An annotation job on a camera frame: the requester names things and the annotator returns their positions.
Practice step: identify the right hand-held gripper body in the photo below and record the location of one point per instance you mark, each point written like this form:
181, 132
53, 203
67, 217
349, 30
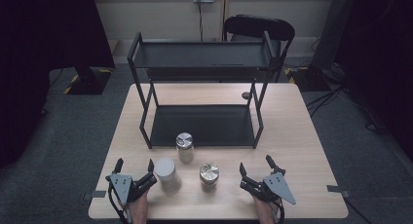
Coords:
277, 186

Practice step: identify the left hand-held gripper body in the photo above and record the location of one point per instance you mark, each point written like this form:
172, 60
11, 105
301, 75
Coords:
120, 185

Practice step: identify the white-lid glass jar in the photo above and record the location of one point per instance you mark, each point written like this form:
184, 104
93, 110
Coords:
165, 170

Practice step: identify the film-wrapped lid jar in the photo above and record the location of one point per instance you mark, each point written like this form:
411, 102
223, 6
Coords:
209, 173

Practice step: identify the silver-lid jar of white powder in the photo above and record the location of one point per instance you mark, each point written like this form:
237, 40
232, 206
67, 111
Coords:
185, 146

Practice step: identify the black metal two-tier rack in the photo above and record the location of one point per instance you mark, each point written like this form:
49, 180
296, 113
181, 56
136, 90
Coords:
201, 123

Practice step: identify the person's right hand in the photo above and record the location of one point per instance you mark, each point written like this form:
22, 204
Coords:
267, 214

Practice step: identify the person's left hand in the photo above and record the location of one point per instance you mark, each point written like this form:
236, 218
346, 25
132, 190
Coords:
139, 211

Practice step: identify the grey tape strip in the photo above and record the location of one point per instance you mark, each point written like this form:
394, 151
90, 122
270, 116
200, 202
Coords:
94, 194
337, 190

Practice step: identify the small black round knob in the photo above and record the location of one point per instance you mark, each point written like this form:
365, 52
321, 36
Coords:
246, 95

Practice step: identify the black stand base, yellow tape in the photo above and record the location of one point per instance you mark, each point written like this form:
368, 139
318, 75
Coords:
87, 82

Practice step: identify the dark curtain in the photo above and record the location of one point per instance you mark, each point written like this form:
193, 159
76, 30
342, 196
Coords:
39, 55
383, 55

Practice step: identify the black chair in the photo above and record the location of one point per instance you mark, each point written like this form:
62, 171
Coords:
259, 26

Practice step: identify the grey upright stand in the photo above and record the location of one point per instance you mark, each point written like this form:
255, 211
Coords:
331, 39

